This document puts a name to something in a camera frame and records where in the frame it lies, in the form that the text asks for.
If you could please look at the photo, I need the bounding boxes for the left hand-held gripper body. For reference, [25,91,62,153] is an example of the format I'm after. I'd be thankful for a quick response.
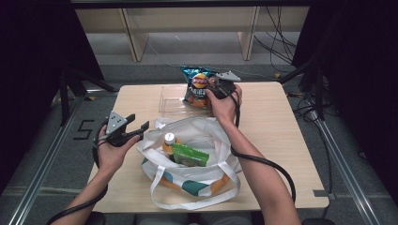
[105,111,139,148]

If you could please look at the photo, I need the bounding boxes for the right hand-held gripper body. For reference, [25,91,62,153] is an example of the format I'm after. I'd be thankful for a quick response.
[208,70,242,100]

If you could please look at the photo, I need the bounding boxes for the blue chips bag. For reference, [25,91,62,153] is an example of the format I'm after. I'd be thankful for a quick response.
[180,65,220,111]

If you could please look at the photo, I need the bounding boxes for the clear plastic box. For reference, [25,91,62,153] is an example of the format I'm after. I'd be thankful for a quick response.
[158,84,217,114]

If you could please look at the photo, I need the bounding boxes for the green snack packet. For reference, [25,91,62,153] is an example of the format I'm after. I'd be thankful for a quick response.
[171,142,210,168]

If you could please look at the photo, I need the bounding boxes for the white patterned tote bag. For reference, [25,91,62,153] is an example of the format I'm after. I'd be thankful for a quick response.
[135,115,243,211]

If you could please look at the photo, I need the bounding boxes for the person's right hand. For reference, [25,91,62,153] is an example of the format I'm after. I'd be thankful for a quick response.
[206,84,243,126]

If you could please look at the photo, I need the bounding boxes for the person's left hand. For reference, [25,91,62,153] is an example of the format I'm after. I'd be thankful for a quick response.
[96,126,141,176]

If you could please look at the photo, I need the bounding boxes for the orange drink bottle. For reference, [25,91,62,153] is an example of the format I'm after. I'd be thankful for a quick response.
[161,132,182,162]

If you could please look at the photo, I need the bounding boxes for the black metal stand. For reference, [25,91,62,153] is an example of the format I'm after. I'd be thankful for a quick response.
[57,67,120,126]
[278,59,327,121]

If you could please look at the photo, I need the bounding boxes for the beige wooden desk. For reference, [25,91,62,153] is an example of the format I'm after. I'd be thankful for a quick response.
[74,5,311,63]

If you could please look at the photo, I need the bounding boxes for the person's grey trousers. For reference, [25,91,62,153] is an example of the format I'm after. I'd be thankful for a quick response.
[135,213,252,225]

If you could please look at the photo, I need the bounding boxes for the black curtain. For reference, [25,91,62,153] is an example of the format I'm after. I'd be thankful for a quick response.
[0,0,104,195]
[292,0,398,201]

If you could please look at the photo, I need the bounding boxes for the grey tape strip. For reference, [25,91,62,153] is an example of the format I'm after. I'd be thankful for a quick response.
[314,188,337,201]

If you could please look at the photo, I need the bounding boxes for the bundle of black floor cables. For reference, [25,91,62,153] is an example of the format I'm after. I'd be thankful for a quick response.
[253,6,299,74]

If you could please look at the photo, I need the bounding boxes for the black cables beside table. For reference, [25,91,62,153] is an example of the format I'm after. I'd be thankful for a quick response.
[289,90,334,195]

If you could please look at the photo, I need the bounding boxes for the right hand-held gripper cable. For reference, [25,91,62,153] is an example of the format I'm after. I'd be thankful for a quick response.
[229,90,297,204]

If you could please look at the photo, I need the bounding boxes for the hand-held gripper cable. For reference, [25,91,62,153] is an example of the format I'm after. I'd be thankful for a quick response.
[229,90,297,204]
[46,120,109,225]

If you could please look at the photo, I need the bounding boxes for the left hand-held gripper cable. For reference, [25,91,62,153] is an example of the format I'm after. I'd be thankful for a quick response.
[46,120,109,225]

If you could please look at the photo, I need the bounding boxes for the aluminium floor rail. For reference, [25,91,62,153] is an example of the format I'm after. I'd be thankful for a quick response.
[308,111,381,225]
[8,90,92,225]

